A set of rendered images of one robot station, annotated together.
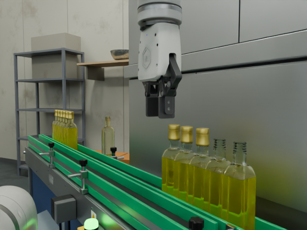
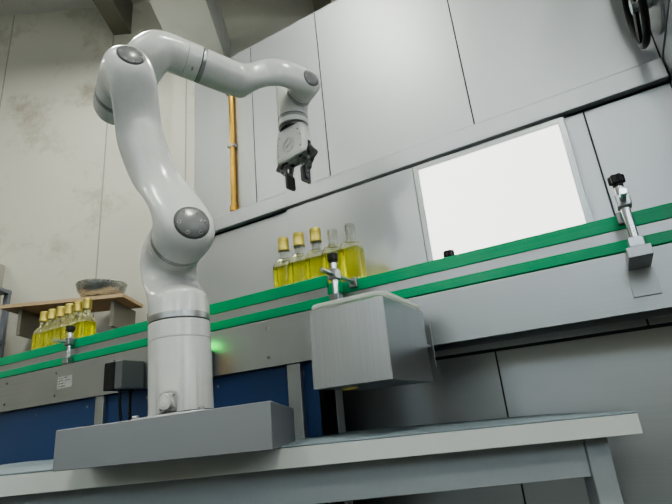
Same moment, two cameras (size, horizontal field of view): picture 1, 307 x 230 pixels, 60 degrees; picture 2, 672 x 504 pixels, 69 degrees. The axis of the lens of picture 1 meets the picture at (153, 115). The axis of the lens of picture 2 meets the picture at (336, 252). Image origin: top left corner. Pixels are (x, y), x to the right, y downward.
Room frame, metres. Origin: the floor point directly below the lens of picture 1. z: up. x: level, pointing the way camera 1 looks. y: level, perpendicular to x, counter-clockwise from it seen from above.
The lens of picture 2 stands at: (-0.55, 0.44, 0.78)
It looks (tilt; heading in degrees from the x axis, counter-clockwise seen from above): 19 degrees up; 333
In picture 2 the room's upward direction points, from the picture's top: 6 degrees counter-clockwise
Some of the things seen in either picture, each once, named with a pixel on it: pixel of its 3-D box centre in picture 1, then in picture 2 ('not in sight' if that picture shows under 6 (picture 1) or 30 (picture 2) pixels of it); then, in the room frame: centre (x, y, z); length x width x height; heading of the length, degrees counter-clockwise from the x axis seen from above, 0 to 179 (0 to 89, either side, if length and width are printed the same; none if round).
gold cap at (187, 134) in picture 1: (187, 134); (298, 240); (0.74, -0.09, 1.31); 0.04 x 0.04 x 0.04
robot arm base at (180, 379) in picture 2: not in sight; (180, 370); (0.46, 0.29, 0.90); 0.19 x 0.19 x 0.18
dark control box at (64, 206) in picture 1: (63, 208); (123, 376); (1.05, 0.36, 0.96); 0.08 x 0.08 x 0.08; 35
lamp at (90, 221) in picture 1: (91, 223); not in sight; (0.82, 0.20, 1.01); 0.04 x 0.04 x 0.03
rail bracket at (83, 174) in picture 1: (77, 178); not in sight; (0.97, 0.28, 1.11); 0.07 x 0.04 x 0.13; 125
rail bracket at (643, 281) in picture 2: not in sight; (631, 232); (-0.02, -0.47, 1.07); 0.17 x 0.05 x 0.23; 125
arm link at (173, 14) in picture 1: (159, 18); (293, 125); (0.52, -0.01, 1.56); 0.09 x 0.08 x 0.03; 26
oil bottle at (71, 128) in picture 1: (71, 135); (85, 333); (1.56, 0.49, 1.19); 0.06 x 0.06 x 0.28; 35
